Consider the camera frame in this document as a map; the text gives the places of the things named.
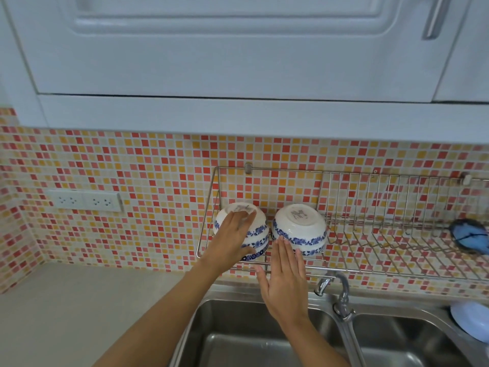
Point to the person's right hand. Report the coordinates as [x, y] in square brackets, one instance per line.
[286, 290]

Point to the person's left hand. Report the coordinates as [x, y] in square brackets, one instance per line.
[225, 246]

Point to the person's right little finger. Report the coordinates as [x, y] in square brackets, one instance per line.
[303, 275]

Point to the person's left thumb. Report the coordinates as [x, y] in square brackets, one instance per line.
[249, 251]

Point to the person's right middle finger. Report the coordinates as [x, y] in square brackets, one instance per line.
[285, 261]

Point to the person's right thumb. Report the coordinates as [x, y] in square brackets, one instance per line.
[263, 282]

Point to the white blue floral bowl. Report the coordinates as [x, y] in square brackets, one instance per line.
[301, 225]
[259, 222]
[255, 256]
[259, 244]

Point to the person's right forearm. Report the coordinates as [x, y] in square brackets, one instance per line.
[311, 345]

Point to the person's left forearm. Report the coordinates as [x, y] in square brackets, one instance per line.
[160, 317]

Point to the chrome sink faucet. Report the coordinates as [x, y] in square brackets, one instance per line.
[345, 301]

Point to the stainless steel double sink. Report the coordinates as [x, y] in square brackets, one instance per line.
[244, 340]

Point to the blue scrub pad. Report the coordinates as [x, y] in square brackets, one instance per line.
[469, 235]

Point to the pale blue plastic dish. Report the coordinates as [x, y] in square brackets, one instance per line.
[472, 321]

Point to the wide white cabinet door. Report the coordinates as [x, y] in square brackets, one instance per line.
[237, 45]

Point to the narrow white cabinet door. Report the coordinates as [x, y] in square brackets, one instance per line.
[468, 53]

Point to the white wall cabinet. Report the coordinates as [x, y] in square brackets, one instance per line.
[244, 114]

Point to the white wall power outlet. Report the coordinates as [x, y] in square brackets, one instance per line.
[86, 200]

